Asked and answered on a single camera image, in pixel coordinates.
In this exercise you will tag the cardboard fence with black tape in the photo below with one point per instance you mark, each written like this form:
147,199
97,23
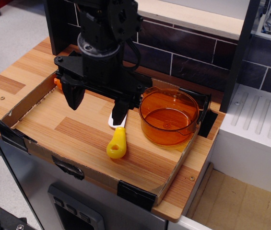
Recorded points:
43,125

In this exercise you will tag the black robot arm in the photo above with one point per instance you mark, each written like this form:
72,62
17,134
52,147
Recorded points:
106,27

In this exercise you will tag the orange toy carrot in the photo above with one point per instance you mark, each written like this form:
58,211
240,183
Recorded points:
58,83

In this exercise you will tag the white toy sink drainer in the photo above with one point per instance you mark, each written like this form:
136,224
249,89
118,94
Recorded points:
243,144

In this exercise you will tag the yellow handled toy knife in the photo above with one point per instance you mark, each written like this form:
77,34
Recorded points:
117,147

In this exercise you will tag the orange transparent plastic pot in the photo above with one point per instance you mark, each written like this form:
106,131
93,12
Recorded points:
168,116

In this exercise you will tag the grey oven control panel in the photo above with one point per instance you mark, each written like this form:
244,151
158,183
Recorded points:
73,214

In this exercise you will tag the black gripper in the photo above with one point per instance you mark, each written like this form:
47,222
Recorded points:
107,77

